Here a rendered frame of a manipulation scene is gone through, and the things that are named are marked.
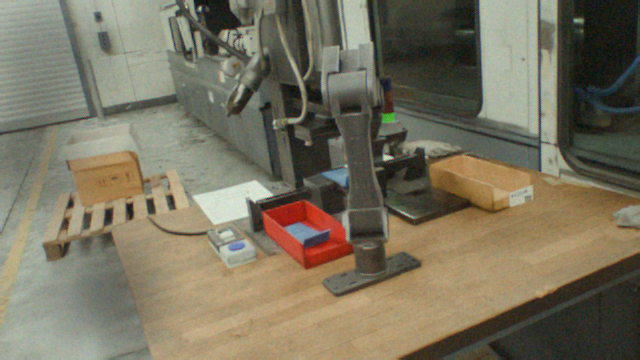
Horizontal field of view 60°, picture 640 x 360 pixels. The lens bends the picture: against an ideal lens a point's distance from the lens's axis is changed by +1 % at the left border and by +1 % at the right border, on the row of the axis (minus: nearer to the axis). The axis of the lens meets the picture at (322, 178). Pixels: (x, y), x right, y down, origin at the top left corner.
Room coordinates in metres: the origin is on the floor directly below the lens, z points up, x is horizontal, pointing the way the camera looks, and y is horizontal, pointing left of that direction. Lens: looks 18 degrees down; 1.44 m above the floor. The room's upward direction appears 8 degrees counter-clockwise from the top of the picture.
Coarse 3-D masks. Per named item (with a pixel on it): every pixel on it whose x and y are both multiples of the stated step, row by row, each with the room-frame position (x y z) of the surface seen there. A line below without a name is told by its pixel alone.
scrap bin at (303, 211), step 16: (288, 208) 1.31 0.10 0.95; (304, 208) 1.33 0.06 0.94; (272, 224) 1.22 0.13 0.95; (288, 224) 1.31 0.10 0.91; (320, 224) 1.25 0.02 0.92; (336, 224) 1.16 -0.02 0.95; (288, 240) 1.13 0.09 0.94; (336, 240) 1.17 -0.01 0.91; (304, 256) 1.06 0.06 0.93; (320, 256) 1.07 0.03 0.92; (336, 256) 1.09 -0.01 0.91
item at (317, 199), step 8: (376, 176) 1.41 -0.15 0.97; (384, 176) 1.42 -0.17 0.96; (304, 184) 1.43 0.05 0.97; (384, 184) 1.42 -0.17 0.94; (312, 192) 1.39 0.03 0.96; (320, 192) 1.34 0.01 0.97; (328, 192) 1.35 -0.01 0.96; (336, 192) 1.36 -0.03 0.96; (384, 192) 1.42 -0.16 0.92; (312, 200) 1.39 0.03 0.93; (320, 200) 1.34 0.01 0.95; (328, 200) 1.35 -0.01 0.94; (336, 200) 1.36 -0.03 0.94; (320, 208) 1.35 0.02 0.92; (328, 208) 1.35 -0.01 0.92; (336, 208) 1.36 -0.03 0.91
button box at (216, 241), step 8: (168, 232) 1.38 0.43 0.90; (176, 232) 1.36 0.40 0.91; (184, 232) 1.35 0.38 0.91; (192, 232) 1.34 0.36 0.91; (200, 232) 1.34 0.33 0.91; (208, 232) 1.28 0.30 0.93; (216, 232) 1.26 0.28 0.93; (232, 232) 1.25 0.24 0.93; (216, 240) 1.22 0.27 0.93; (224, 240) 1.21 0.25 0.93; (232, 240) 1.20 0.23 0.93; (216, 248) 1.20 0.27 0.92
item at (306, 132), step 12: (312, 96) 1.61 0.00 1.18; (300, 108) 1.54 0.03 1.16; (312, 108) 1.47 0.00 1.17; (324, 108) 1.39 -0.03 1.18; (312, 120) 1.44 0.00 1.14; (324, 120) 1.38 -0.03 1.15; (300, 132) 1.39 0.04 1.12; (312, 132) 1.34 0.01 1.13; (324, 132) 1.36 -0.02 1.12; (336, 132) 1.37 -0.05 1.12
